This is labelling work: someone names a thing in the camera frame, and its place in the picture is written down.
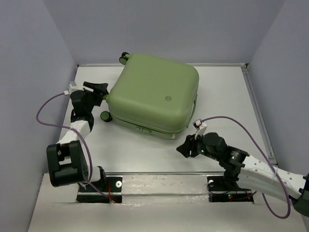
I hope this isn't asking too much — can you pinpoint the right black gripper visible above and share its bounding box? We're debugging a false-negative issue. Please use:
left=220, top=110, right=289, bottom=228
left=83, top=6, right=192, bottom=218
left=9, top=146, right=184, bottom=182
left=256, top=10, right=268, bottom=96
left=176, top=130, right=220, bottom=161

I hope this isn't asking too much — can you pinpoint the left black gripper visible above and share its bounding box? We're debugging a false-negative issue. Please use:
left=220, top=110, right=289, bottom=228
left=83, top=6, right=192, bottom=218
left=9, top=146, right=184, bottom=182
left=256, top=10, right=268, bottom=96
left=83, top=82, right=108, bottom=113

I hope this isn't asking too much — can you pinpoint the green hard-shell suitcase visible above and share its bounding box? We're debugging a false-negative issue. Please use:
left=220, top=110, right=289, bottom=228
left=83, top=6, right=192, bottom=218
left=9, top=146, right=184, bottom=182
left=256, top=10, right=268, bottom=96
left=100, top=52, right=199, bottom=140

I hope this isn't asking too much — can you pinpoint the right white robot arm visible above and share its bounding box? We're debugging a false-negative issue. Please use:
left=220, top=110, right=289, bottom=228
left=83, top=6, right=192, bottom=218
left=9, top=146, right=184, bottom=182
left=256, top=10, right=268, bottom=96
left=176, top=132, right=309, bottom=217

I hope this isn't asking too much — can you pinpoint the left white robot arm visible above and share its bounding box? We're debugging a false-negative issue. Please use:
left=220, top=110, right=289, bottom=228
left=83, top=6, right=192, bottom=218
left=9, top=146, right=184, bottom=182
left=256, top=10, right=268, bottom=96
left=46, top=82, right=109, bottom=191

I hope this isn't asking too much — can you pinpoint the white front cover board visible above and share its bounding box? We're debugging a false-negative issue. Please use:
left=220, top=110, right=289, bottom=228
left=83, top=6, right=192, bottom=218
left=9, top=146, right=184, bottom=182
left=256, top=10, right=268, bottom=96
left=29, top=175, right=306, bottom=232

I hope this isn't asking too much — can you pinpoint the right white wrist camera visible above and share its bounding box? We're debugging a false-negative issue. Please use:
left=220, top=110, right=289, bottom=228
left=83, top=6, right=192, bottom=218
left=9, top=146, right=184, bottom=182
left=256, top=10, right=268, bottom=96
left=193, top=119, right=208, bottom=139

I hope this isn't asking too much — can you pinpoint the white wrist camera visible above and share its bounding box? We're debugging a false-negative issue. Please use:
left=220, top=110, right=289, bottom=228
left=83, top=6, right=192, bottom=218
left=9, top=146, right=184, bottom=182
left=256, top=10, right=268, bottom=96
left=193, top=119, right=208, bottom=139
left=68, top=81, right=79, bottom=95

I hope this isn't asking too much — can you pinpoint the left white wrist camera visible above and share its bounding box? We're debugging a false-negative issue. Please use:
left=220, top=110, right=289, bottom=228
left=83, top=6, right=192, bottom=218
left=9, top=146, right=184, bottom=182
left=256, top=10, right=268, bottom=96
left=68, top=81, right=79, bottom=95

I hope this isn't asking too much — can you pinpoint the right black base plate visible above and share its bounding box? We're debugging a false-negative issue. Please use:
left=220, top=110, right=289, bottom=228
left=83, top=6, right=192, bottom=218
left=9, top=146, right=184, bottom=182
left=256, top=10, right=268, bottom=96
left=206, top=175, right=254, bottom=203

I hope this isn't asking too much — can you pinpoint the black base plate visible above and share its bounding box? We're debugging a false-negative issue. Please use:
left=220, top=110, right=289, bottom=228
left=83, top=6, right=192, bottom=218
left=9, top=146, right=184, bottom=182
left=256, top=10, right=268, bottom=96
left=76, top=175, right=123, bottom=204
left=206, top=175, right=254, bottom=203

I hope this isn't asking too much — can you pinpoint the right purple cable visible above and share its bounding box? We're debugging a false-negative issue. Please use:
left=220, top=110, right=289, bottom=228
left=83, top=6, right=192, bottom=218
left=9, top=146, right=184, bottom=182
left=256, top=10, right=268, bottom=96
left=201, top=116, right=294, bottom=219

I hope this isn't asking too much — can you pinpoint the purple cable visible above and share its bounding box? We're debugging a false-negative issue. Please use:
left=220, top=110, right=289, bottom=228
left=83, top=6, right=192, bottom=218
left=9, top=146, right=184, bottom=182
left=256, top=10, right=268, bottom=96
left=35, top=93, right=114, bottom=203
left=201, top=116, right=294, bottom=219

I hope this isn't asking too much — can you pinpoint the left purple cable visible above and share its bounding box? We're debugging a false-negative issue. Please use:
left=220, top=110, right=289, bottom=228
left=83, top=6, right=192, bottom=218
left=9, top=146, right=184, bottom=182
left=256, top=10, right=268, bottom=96
left=35, top=93, right=114, bottom=203

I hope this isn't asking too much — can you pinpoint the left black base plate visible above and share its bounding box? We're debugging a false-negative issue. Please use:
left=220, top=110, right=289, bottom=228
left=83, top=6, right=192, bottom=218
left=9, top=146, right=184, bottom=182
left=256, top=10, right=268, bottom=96
left=76, top=175, right=123, bottom=204

